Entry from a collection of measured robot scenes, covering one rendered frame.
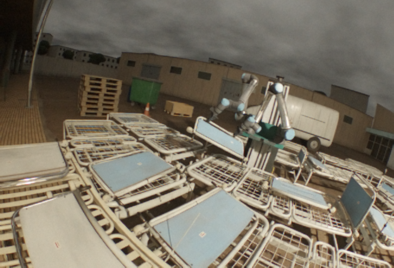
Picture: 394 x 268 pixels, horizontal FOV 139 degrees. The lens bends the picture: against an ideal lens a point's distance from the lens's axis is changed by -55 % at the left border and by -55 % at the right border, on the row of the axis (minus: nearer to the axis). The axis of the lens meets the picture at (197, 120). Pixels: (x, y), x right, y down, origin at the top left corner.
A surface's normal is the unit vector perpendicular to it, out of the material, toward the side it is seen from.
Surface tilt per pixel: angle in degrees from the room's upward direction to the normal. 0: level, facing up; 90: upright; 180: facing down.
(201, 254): 7
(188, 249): 7
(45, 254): 6
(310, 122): 88
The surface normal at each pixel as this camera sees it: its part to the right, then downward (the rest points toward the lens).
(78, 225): 0.18, -0.95
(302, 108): -0.40, 0.04
